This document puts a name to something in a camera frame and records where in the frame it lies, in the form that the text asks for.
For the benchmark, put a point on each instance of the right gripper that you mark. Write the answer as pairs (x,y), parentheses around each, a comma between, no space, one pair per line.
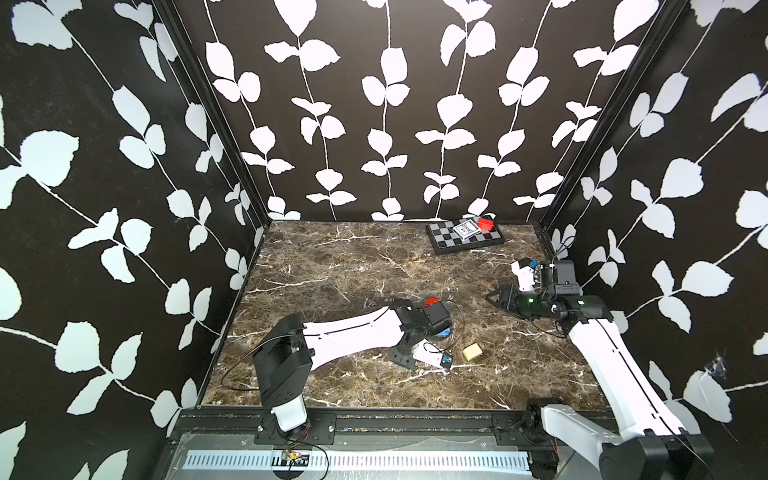
(508,299)

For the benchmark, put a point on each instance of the cream lego brick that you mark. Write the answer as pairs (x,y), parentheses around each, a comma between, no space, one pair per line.
(472,352)

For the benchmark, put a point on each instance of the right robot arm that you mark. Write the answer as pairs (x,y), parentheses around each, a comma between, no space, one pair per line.
(651,441)

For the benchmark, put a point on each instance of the black mounting rail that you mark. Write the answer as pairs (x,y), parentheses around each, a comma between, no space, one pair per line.
(328,425)

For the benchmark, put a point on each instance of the white perforated strip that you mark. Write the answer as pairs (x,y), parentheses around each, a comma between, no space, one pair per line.
(262,460)

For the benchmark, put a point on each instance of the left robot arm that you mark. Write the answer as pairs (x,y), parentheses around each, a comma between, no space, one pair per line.
(295,348)

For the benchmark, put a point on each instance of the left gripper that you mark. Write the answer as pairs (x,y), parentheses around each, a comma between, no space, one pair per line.
(401,360)

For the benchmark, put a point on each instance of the small circuit board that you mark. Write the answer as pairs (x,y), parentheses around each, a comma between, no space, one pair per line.
(291,459)

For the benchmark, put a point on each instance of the black white chessboard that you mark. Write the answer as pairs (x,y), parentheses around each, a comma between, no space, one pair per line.
(455,236)

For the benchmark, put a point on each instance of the playing card deck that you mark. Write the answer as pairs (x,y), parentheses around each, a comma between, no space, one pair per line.
(466,229)

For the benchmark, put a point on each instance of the red block on chessboard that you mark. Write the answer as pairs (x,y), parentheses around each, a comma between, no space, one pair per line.
(484,224)

